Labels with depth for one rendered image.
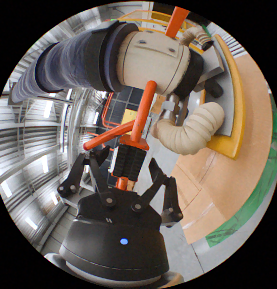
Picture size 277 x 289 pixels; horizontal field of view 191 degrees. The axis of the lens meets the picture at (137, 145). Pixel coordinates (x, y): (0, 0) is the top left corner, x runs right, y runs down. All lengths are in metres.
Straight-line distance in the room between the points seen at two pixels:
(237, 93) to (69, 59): 0.29
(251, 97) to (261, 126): 0.10
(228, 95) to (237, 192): 0.24
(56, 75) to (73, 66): 0.08
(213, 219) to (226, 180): 0.53
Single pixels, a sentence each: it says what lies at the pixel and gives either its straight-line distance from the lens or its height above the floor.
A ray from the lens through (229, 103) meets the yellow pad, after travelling 0.15.
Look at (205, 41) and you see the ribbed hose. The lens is 0.31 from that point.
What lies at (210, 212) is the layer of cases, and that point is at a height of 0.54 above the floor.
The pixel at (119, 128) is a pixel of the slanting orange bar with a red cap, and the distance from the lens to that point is 0.18.
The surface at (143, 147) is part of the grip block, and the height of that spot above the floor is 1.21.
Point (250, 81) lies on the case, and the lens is 0.42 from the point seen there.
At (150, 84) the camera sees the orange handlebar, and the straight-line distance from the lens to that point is 0.18.
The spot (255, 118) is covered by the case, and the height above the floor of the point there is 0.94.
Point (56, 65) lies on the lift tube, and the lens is 0.29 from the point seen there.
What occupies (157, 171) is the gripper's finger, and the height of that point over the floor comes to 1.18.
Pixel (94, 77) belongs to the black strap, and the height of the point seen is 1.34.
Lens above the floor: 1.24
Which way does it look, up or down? 5 degrees down
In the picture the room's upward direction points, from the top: 74 degrees counter-clockwise
